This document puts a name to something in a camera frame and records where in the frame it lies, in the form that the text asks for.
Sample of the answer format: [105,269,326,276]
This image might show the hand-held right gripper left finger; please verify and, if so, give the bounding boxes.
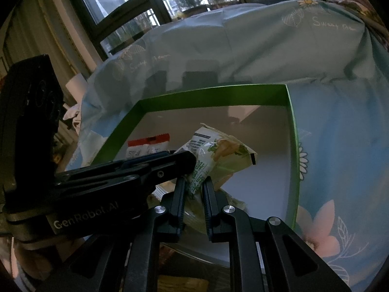
[36,175,186,292]

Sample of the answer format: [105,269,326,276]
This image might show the stack of folded cloths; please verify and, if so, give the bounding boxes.
[327,0,389,55]

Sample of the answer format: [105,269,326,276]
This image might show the green cardboard box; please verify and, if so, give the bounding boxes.
[89,83,301,270]

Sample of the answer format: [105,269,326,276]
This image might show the red-edged white snack packet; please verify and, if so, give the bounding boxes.
[126,133,171,159]

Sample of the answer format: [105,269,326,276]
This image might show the balcony potted plant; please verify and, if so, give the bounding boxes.
[179,0,210,17]

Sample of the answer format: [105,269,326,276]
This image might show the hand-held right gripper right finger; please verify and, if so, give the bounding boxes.
[202,178,353,292]

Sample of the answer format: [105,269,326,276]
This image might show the light green snack packet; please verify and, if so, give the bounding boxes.
[175,123,258,200]

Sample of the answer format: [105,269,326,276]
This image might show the white paper roll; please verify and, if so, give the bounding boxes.
[65,74,88,102]

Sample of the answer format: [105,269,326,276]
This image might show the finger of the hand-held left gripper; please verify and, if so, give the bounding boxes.
[53,151,197,203]
[65,150,183,174]

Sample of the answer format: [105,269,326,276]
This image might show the dark framed window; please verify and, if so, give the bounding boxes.
[59,0,332,61]

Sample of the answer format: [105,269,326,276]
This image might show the pale snack packet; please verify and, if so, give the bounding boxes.
[182,187,253,235]

